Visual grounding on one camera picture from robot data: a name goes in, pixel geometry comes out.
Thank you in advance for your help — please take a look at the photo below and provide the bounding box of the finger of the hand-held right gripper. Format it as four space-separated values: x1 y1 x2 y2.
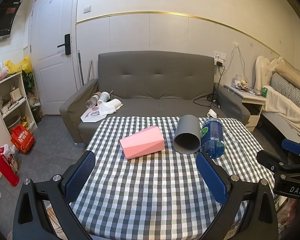
256 150 300 173
282 138 300 164

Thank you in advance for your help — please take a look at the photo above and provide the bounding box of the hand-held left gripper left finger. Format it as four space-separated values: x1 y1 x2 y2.
13 150 97 240

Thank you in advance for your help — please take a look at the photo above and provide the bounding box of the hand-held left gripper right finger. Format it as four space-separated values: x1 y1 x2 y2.
195 151 279 240

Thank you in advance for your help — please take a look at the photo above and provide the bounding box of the grey cup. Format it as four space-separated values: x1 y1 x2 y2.
173 114 202 155

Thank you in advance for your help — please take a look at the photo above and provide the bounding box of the pink faceted cup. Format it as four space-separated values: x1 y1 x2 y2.
119 126 165 160

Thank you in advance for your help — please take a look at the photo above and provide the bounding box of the white patterned paper cup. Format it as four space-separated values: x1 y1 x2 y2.
97 92 111 105

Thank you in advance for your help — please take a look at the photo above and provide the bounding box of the beige blanket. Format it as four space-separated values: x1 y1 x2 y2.
262 86 300 146

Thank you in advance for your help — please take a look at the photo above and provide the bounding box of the blue plastic water bottle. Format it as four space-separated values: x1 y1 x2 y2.
200 117 225 159

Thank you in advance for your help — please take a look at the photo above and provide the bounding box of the striped pillow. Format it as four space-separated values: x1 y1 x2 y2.
269 72 300 116

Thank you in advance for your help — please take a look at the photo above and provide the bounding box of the white nightstand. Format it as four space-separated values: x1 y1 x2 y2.
223 82 268 132

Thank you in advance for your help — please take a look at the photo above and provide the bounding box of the checked tablecloth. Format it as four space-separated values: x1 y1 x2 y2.
70 116 276 240

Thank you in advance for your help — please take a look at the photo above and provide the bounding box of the red paper bag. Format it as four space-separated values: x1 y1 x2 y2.
10 124 36 155

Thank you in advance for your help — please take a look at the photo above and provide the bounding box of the beige pillow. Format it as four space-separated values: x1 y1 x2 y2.
275 65 300 96

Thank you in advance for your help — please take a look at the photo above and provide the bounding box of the white cloth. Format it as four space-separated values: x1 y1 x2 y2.
99 101 117 117

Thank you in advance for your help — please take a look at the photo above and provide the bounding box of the red fire extinguisher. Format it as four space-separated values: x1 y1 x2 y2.
0 148 20 187

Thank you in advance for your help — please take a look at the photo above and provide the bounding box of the white plastic bag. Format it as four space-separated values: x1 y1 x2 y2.
0 144 16 172

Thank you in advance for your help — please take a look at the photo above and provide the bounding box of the clear plastic bottle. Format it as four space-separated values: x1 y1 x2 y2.
86 96 99 108

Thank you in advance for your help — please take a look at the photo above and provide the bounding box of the white bed headboard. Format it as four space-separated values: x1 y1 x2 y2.
255 56 286 91

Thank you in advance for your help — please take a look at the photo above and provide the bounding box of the metal pole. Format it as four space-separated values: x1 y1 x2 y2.
86 60 93 82

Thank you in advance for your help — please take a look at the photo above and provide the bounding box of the green plant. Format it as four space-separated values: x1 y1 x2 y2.
21 72 36 93

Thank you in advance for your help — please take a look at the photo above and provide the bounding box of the white shelf unit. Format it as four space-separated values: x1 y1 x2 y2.
0 71 38 140

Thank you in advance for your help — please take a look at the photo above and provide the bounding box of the grey sofa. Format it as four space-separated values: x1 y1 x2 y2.
59 51 250 145

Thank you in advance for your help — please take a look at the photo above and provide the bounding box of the yellow plastic bag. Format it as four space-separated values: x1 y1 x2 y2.
4 55 33 75

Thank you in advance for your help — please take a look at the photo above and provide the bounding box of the white door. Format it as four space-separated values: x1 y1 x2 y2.
30 0 77 116

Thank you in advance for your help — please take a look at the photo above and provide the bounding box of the black range hood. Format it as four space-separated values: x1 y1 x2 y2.
0 0 24 43

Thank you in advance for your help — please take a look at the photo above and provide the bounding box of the black cable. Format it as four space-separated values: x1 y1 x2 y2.
193 66 226 109

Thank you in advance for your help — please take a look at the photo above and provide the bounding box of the white cable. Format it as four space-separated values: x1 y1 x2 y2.
226 42 249 88

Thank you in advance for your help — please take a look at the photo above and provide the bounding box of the green broom handle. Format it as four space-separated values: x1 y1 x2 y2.
77 51 85 86

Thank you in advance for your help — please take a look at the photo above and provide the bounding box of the white wall socket panel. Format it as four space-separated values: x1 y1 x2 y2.
213 51 227 62

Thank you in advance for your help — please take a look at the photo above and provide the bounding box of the black door lock handle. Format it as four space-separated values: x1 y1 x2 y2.
57 34 71 55

